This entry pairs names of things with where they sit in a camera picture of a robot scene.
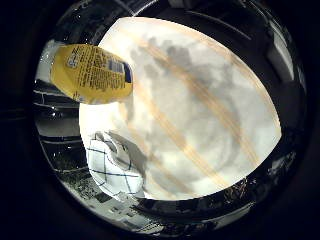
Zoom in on white spray bottle yellow label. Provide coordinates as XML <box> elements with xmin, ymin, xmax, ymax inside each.
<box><xmin>34</xmin><ymin>39</ymin><xmax>134</xmax><ymax>106</ymax></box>

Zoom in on white cloth dark grid lines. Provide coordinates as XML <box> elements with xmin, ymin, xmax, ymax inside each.
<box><xmin>84</xmin><ymin>130</ymin><xmax>148</xmax><ymax>200</ymax></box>

